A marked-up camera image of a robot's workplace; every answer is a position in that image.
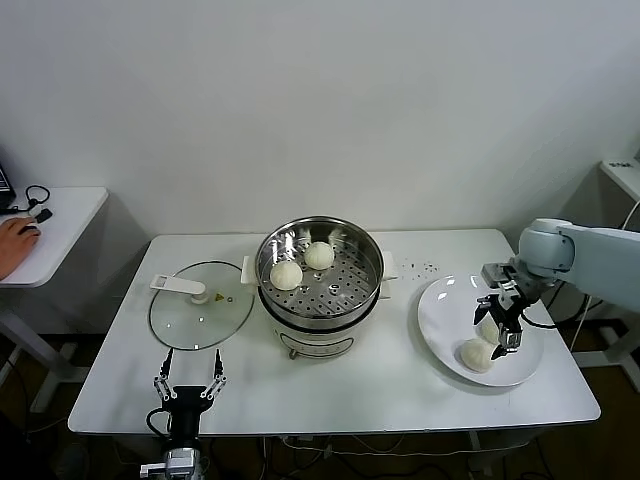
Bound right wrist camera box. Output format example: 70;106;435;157
480;262;522;290

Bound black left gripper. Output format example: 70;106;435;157
153;348;230;439

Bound black looped cable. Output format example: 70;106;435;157
9;184;50;216

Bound glass lid with white handle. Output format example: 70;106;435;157
148;259;255;351

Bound white round plate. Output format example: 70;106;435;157
417;274;546;388

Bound white steamed baozi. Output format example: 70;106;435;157
269;261;304;291
478;319;502;347
303;241;335;271
458;338;496;374

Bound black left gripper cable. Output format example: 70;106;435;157
144;407;174;437

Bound white electric cooking pot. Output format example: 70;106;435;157
257;279;395;361

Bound stainless steel steamer basket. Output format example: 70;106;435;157
239;215;400;317

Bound black laptop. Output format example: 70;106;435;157
0;152;16;215

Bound person's hand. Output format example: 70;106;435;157
0;217;42;281

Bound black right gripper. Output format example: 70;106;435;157
473;287;534;361

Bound white side desk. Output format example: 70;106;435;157
0;187;149;414

